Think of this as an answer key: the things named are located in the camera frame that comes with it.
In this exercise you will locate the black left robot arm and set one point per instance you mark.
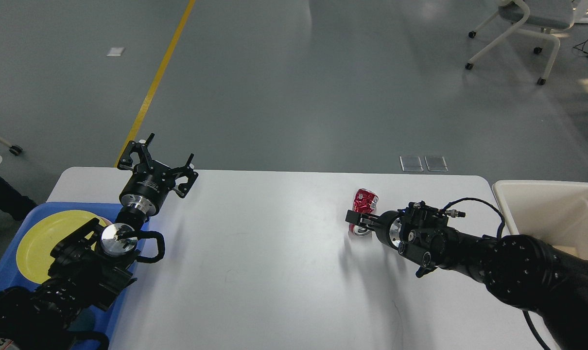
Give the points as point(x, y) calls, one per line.
point(91, 266)

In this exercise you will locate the white grey office chair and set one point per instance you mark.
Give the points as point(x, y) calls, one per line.
point(533, 18)

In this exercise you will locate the crushed red soda can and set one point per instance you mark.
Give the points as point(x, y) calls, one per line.
point(365, 201)

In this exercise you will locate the blue plastic tray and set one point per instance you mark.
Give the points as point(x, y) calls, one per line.
point(91, 320)

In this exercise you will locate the floor socket plate left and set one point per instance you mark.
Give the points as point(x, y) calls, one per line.
point(411, 164)

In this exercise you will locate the floor socket plate right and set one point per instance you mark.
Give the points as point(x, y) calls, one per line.
point(436, 164)

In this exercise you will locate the white chair leg with caster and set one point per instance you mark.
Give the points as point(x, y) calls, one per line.
point(13, 148)

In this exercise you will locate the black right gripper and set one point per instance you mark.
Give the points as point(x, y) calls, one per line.
point(387, 226)

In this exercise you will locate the yellow plastic plate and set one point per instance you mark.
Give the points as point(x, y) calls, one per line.
point(33, 255)

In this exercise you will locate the floor socket plate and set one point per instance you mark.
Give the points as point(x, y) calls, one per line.
point(436, 164)
point(411, 164)

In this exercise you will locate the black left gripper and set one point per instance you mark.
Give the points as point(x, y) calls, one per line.
point(145, 192)

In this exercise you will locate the person at left edge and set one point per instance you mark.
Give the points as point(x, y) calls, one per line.
point(13, 203)

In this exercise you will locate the beige plastic bin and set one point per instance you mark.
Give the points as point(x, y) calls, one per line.
point(555, 212)

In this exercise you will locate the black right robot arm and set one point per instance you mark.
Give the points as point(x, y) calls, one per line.
point(519, 270)

